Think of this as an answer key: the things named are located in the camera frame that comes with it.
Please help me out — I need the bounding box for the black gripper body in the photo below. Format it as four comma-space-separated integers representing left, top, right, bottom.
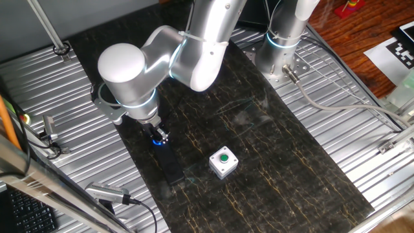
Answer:
141, 120, 166, 140

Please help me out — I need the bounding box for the black soundbar speaker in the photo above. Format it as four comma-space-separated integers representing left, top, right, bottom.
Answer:
146, 137, 186, 186

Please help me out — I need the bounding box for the white green push-button box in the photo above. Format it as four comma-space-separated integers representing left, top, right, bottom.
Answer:
208, 146, 239, 180

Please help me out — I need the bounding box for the grey clamp tool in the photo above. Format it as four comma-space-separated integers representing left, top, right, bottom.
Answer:
41, 115, 60, 142

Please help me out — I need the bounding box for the black marble pattern mat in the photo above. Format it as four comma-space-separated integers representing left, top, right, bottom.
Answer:
68, 6, 375, 233

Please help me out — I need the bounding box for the orange pole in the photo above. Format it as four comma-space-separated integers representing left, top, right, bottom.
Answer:
0, 95, 22, 151

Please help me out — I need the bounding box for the black keyboard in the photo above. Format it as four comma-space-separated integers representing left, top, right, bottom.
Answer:
6, 187, 59, 233

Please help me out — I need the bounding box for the paper with black marker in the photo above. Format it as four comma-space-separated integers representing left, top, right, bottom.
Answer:
364, 37, 414, 87

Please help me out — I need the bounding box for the translucent plastic container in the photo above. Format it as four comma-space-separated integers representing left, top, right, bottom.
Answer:
386, 69, 414, 109

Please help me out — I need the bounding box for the white screen tablet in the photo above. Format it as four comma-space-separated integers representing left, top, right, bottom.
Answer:
390, 21, 414, 50

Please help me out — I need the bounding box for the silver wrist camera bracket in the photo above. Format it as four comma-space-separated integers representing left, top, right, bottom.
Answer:
91, 82, 127, 126

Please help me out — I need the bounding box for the black camera cable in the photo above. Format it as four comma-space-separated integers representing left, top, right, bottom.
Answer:
129, 197, 158, 233

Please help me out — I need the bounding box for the silver ribbed depth camera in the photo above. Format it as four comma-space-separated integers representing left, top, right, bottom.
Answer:
84, 181, 132, 205

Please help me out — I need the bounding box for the aluminium frame bar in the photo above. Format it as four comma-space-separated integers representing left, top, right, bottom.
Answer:
0, 134, 134, 233

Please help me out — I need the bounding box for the aluminium camera pole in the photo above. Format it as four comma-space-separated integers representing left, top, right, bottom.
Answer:
27, 0, 71, 63

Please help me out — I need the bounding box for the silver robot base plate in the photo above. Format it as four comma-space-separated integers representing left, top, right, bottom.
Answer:
244, 48, 311, 90

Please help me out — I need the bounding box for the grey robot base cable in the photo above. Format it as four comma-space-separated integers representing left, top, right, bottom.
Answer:
281, 64, 412, 129

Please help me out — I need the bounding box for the red ring stacking toy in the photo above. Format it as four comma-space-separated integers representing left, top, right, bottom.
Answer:
334, 0, 367, 19

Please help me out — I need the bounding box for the aluminium rail with bracket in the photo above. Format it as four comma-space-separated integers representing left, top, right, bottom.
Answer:
377, 124, 414, 155

